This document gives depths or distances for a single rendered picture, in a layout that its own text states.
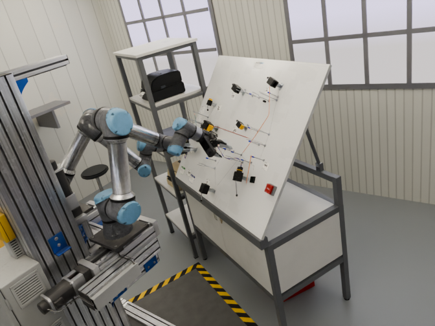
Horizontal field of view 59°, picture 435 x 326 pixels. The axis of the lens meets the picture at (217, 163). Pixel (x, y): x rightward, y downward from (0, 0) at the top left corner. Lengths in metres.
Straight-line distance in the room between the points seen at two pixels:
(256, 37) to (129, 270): 2.79
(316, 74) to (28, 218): 1.61
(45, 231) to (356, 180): 3.03
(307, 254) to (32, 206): 1.57
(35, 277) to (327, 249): 1.69
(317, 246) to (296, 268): 0.19
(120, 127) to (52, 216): 0.56
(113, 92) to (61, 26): 1.05
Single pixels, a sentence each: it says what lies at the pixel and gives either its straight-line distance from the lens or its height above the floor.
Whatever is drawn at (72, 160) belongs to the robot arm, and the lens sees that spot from 2.41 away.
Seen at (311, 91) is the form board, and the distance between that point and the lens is 2.20.
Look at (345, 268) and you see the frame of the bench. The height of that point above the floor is 0.30.
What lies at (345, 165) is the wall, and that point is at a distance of 4.08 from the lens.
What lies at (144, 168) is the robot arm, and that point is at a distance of 2.23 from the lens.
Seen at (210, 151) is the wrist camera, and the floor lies 1.41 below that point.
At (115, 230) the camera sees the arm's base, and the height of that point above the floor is 1.20.
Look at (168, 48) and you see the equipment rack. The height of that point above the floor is 1.84.
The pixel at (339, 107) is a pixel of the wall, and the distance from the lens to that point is 3.84.
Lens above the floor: 2.18
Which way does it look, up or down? 24 degrees down
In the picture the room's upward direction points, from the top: 13 degrees counter-clockwise
